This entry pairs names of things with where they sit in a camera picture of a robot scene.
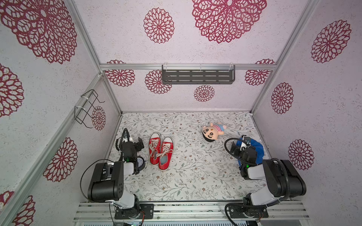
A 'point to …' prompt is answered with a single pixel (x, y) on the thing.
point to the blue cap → (259, 149)
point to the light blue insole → (163, 159)
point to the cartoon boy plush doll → (210, 133)
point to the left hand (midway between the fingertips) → (132, 139)
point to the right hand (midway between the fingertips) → (241, 141)
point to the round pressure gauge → (141, 163)
